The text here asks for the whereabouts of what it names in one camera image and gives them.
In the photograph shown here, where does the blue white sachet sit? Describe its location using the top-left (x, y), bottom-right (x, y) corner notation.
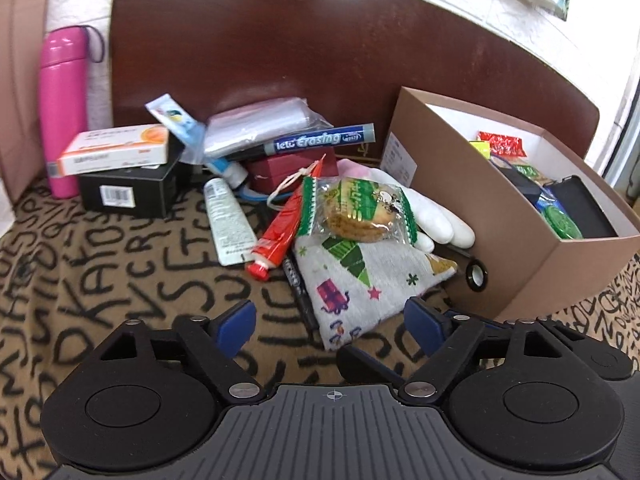
top-left (145, 94), bottom-right (206, 165)

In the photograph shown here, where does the red snack packet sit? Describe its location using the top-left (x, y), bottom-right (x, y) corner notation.
top-left (477, 131), bottom-right (527, 158)

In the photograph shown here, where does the printed cloth pouch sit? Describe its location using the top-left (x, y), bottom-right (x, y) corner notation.
top-left (291, 232), bottom-right (458, 352)

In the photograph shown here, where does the brown cardboard box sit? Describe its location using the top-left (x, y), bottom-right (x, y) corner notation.
top-left (380, 86), bottom-right (640, 322)

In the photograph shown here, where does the blue grey marker pen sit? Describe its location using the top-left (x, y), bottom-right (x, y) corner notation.
top-left (220, 121), bottom-right (377, 161)

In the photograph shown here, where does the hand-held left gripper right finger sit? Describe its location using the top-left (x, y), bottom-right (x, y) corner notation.
top-left (397, 297), bottom-right (566, 403)

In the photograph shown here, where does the green cookie packet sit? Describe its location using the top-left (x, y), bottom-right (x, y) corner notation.
top-left (295, 175), bottom-right (420, 245)

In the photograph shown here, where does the clear plastic bag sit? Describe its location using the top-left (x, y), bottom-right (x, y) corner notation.
top-left (202, 96), bottom-right (333, 161)

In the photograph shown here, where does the black pen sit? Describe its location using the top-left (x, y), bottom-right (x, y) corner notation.
top-left (281, 255), bottom-right (321, 333)

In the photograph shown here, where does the white glove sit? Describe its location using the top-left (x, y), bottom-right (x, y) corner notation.
top-left (340, 157), bottom-right (476, 253)

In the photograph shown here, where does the brown paper bag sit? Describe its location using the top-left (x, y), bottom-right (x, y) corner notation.
top-left (0, 0), bottom-right (53, 206)

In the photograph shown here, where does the pink thermos bottle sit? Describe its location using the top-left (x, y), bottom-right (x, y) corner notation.
top-left (40, 25), bottom-right (103, 199)

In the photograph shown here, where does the black flat case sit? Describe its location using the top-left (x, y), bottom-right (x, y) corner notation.
top-left (542, 175), bottom-right (618, 238)

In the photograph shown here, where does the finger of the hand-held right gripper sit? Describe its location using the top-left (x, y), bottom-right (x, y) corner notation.
top-left (336, 345), bottom-right (407, 392)

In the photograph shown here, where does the green snack packet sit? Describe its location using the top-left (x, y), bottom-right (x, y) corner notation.
top-left (515, 162), bottom-right (551, 183)

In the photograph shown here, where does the white orange medicine box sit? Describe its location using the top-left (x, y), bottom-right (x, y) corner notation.
top-left (56, 124), bottom-right (171, 178)

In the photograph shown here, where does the letter print blanket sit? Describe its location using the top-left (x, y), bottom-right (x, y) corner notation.
top-left (0, 175), bottom-right (640, 480)

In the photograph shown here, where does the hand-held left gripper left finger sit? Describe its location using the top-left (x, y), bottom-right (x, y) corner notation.
top-left (92, 299), bottom-right (263, 401)

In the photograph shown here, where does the green blue packet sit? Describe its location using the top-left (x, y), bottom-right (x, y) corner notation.
top-left (532, 197), bottom-right (583, 240)

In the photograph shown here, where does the white blue tube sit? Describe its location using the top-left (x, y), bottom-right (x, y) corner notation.
top-left (205, 157), bottom-right (249, 188)

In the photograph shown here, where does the dark wooden headboard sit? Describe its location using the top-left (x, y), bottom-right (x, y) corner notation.
top-left (110, 0), bottom-right (601, 161)

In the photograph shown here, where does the dark red box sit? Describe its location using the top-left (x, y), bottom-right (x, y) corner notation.
top-left (245, 147), bottom-right (338, 193)

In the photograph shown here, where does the red tube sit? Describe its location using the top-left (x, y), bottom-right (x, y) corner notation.
top-left (245, 160), bottom-right (326, 281)

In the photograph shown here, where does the black box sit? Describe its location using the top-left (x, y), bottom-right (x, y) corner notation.
top-left (77, 152), bottom-right (193, 218)

